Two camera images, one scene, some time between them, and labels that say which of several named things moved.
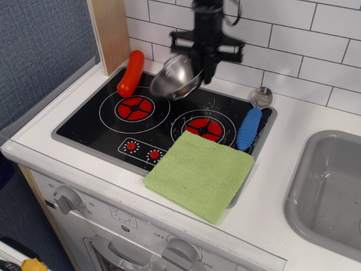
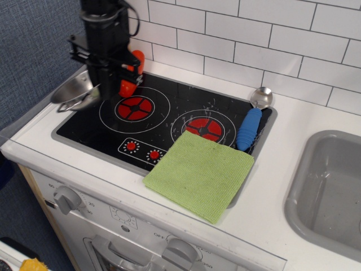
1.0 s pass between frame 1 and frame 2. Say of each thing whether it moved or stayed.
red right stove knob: stayed
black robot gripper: moved
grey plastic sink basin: stayed
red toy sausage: stayed
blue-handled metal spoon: stayed
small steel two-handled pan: moved
